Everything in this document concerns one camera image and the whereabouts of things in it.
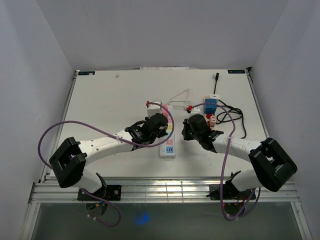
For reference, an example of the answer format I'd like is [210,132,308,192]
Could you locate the beige red power strip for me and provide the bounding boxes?
[203,96,216,130]

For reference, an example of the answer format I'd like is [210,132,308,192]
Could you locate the blue cube socket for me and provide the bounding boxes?
[203,98,218,115]

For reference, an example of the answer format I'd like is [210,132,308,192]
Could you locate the pink plug adapter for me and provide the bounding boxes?
[161,104,168,118]

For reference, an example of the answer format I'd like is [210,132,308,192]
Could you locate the white multicolour power strip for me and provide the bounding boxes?
[158,114,176,161]

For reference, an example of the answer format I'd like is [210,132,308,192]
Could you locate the white usb charger plug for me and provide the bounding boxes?
[209,94,220,100]

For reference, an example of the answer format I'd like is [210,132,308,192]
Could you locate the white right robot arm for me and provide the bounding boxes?
[181,114,298,199]

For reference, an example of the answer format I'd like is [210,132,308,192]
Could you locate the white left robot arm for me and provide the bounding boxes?
[49,113,168,200]

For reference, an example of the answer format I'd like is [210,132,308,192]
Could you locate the papers at back edge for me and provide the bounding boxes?
[139,66,198,71]

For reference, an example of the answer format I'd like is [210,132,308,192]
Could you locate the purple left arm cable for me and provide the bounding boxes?
[37,102,173,228]

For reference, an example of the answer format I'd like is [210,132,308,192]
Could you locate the white power cord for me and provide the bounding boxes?
[166,88,193,111]

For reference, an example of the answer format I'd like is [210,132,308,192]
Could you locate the black power cord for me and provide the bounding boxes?
[211,72,248,140]

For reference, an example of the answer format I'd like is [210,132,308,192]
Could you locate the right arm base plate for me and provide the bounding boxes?
[206,184,252,201]

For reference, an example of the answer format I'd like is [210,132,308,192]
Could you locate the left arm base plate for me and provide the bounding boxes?
[77,185,122,201]

